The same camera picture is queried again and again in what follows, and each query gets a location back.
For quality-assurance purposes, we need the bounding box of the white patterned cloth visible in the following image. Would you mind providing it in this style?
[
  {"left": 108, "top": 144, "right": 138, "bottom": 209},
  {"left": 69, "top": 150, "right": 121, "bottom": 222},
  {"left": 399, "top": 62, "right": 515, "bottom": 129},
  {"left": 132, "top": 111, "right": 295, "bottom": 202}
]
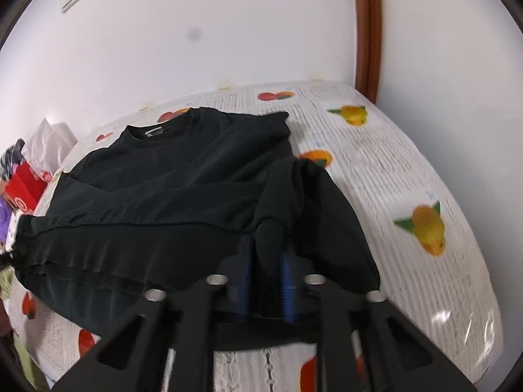
[{"left": 0, "top": 198, "right": 21, "bottom": 252}]

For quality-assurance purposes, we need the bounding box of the plaid cloth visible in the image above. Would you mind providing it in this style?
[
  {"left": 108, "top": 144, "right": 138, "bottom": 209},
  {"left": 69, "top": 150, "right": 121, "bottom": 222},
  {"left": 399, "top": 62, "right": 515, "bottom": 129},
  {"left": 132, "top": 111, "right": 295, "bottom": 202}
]
[{"left": 0, "top": 139, "right": 26, "bottom": 184}]

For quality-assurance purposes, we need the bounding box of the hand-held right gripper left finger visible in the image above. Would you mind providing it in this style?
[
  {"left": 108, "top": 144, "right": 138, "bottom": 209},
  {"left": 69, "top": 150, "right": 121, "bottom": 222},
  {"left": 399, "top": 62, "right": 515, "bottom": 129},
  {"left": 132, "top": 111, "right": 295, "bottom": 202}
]
[{"left": 51, "top": 249, "right": 256, "bottom": 392}]

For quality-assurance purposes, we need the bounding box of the fruit print tablecloth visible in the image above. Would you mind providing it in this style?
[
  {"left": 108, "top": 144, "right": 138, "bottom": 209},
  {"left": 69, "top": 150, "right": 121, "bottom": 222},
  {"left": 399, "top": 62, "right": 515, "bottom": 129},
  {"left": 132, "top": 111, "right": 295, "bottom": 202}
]
[{"left": 8, "top": 79, "right": 505, "bottom": 392}]

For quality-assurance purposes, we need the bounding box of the black sweatshirt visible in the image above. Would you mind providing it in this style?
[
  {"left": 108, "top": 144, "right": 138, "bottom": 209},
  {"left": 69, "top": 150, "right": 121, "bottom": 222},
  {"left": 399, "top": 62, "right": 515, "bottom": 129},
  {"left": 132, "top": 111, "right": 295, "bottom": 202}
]
[{"left": 10, "top": 106, "right": 382, "bottom": 352}]

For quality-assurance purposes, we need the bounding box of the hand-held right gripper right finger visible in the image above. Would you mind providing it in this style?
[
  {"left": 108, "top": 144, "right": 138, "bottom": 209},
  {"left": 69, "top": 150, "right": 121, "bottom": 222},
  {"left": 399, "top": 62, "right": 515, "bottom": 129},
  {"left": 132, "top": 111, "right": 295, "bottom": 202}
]
[{"left": 280, "top": 253, "right": 479, "bottom": 392}]

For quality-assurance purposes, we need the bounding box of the red paper bag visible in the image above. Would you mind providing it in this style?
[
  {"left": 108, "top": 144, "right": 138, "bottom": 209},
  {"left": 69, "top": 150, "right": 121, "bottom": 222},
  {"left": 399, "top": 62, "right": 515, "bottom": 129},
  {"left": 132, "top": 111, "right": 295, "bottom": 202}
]
[{"left": 4, "top": 162, "right": 54, "bottom": 216}]

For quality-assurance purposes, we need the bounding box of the white plastic bag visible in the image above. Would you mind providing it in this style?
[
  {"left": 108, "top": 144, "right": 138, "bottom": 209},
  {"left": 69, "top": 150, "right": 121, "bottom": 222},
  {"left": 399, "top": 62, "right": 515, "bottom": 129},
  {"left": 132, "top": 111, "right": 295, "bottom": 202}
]
[{"left": 20, "top": 118, "right": 78, "bottom": 176}]

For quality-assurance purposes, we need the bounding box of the brown wooden door frame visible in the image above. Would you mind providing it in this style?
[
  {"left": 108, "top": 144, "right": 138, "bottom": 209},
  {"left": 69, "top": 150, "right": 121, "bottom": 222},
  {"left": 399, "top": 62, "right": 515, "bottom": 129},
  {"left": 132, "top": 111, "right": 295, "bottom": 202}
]
[{"left": 351, "top": 0, "right": 382, "bottom": 105}]

